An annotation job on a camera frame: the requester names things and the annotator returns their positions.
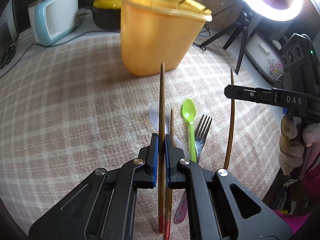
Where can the right hand white glove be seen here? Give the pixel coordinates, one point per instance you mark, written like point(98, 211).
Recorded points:
point(291, 148)

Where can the yellow lidded black pot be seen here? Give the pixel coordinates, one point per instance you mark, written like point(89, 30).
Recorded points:
point(106, 14)

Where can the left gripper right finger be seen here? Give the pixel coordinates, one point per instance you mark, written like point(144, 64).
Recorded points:
point(219, 206)

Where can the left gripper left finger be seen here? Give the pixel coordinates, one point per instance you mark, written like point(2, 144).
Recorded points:
point(103, 205)

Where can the white blue appliance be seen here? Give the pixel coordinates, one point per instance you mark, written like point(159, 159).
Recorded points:
point(51, 20)

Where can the yellow plastic utensil container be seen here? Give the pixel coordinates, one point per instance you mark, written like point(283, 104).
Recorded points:
point(155, 32)

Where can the pink checkered table cloth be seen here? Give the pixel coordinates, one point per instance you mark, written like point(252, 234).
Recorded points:
point(75, 108)

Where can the metal fork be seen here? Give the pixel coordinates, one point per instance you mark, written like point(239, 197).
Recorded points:
point(201, 133)

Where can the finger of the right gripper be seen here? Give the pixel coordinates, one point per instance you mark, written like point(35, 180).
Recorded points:
point(257, 95)

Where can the black tripod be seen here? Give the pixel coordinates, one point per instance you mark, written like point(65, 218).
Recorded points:
point(239, 27)

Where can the green plastic spoon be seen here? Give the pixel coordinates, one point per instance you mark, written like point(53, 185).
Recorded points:
point(188, 114)

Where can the black scissors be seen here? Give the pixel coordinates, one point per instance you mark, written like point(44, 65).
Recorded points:
point(8, 50)

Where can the white floral rice cooker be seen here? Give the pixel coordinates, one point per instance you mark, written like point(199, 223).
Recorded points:
point(264, 55)

